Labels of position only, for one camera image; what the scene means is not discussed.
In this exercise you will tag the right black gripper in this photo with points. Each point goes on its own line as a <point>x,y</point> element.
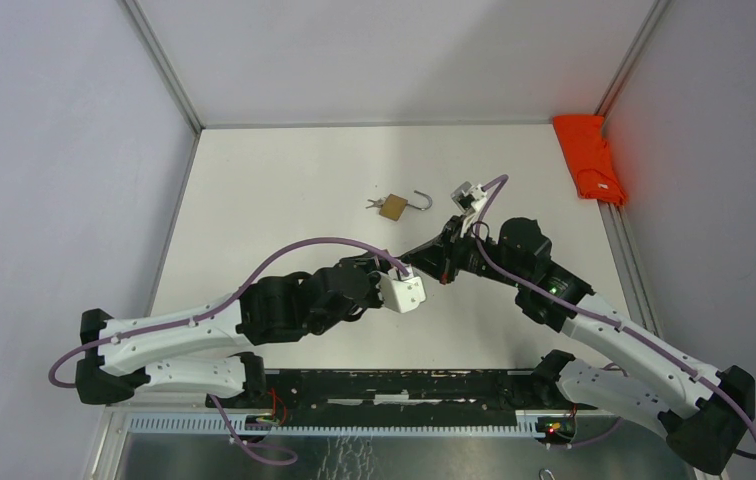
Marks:
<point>441,257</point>

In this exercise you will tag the large brass padlock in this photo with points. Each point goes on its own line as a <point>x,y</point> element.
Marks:
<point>395,206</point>

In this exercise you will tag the silver keys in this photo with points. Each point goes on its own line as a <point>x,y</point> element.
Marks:
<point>375,203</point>

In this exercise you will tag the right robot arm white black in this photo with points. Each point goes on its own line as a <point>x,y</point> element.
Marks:
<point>702,412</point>

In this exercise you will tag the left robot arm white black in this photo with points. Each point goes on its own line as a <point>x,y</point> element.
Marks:
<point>206,349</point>

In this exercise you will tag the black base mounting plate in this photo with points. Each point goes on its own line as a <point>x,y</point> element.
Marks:
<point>401,398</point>

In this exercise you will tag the orange folded cloth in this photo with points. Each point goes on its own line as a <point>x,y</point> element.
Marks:
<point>589,158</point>

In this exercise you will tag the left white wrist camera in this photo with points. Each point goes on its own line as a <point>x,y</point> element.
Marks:
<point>401,295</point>

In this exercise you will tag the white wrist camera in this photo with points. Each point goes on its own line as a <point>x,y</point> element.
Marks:
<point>401,295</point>
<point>470,200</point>

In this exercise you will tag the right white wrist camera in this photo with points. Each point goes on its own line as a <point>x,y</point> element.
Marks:
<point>470,200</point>

